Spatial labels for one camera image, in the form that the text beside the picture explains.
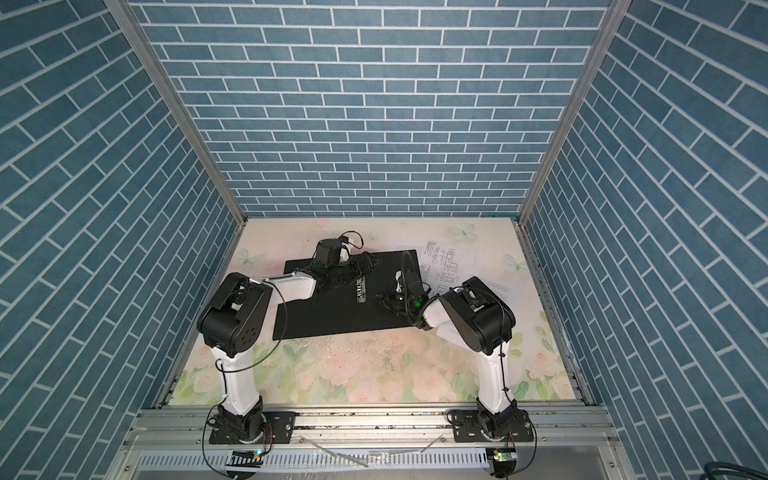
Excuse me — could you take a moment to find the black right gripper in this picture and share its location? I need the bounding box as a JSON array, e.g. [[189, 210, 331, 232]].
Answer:
[[372, 286, 415, 320]]

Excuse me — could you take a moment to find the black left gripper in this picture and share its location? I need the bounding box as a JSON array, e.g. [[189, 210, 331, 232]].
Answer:
[[326, 250, 381, 284]]

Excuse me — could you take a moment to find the red folder with black inside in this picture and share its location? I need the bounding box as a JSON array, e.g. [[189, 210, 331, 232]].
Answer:
[[272, 251, 410, 340]]

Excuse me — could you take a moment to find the text printed paper sheet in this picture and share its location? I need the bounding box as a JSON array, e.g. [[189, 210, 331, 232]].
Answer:
[[436, 277, 517, 356]]

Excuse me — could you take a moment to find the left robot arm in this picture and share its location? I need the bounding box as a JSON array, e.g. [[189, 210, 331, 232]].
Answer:
[[198, 253, 379, 416]]

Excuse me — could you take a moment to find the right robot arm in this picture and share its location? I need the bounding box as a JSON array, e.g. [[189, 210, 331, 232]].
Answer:
[[377, 276, 516, 417]]

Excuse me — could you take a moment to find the technical drawing paper sheet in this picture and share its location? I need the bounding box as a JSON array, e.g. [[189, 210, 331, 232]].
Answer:
[[418, 241, 476, 294]]

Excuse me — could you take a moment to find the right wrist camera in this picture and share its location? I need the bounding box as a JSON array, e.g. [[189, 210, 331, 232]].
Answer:
[[400, 269, 425, 297]]

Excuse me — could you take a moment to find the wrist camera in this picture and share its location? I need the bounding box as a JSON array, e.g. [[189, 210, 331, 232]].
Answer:
[[314, 238, 350, 267], [400, 269, 425, 297]]

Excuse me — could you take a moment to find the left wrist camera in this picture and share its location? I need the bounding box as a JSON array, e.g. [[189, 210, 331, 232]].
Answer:
[[314, 238, 350, 267]]

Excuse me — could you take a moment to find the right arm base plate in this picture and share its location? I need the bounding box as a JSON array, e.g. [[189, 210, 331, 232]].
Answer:
[[445, 407, 535, 443]]

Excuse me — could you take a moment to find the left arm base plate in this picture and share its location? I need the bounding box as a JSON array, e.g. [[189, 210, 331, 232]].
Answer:
[[207, 410, 297, 446]]

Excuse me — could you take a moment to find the aluminium left corner post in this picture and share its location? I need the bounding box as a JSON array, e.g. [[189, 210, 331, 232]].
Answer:
[[104, 0, 247, 227]]

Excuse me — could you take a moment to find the aluminium corner post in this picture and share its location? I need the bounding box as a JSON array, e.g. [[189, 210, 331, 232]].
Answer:
[[104, 0, 247, 227], [518, 0, 631, 225]]

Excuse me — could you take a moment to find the aluminium front rail frame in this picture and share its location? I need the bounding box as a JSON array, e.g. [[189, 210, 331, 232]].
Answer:
[[107, 401, 633, 479]]

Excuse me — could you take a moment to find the black cable bottom right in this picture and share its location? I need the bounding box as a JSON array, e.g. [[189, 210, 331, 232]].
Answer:
[[698, 460, 768, 480]]

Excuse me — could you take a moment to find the aluminium right corner post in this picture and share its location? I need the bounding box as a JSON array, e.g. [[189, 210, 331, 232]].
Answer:
[[518, 0, 631, 225]]

